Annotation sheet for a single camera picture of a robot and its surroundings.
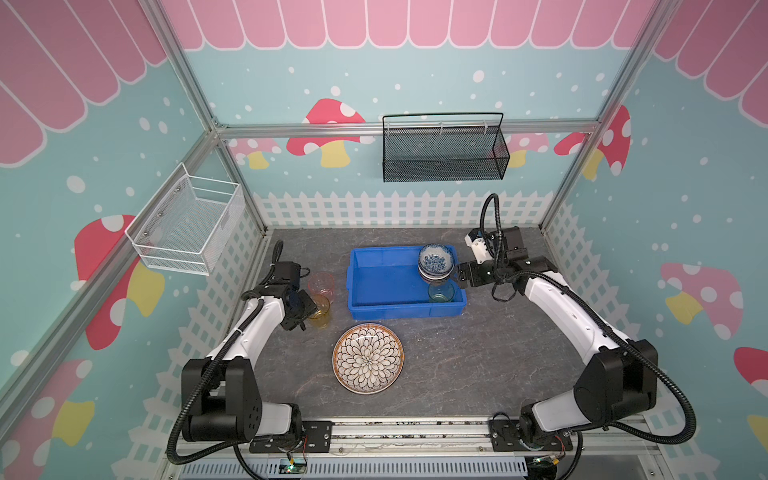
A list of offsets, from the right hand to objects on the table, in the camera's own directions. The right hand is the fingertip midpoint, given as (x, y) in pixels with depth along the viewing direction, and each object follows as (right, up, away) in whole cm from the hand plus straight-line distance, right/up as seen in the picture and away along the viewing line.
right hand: (464, 269), depth 85 cm
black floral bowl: (-8, -2, +11) cm, 13 cm away
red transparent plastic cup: (-45, -6, +18) cm, 49 cm away
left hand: (-46, -14, +3) cm, 48 cm away
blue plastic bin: (-23, -6, +21) cm, 32 cm away
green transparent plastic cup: (-5, -8, +13) cm, 16 cm away
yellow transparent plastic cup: (-44, -16, +10) cm, 47 cm away
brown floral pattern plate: (-28, -26, +1) cm, 38 cm away
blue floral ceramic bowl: (-6, +2, +15) cm, 16 cm away
